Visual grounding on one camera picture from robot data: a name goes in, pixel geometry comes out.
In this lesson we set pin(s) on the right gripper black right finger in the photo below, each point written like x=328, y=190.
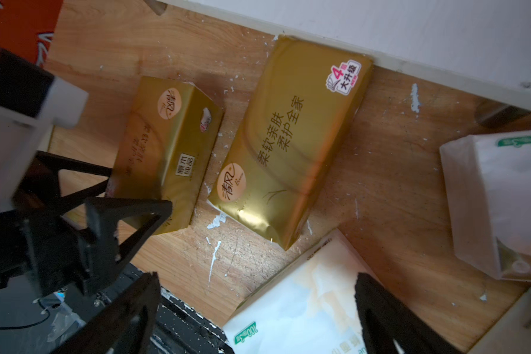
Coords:
x=388, y=325

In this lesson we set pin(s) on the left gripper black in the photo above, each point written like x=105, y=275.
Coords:
x=35, y=239

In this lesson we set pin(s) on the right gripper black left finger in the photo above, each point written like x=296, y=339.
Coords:
x=125, y=326

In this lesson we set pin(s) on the white tissue pack front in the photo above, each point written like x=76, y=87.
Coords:
x=308, y=307

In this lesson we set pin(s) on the white tissue pack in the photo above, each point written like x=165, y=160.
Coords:
x=512, y=333
x=488, y=187
x=308, y=307

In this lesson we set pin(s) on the gold tissue pack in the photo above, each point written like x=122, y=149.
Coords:
x=166, y=147
x=302, y=107

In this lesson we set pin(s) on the white tissue pack back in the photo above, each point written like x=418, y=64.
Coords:
x=488, y=187

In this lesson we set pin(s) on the white two-tier shelf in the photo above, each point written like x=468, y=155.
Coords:
x=480, y=47

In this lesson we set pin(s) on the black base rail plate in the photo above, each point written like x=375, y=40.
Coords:
x=32, y=325

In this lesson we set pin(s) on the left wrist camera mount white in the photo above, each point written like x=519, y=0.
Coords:
x=32, y=100

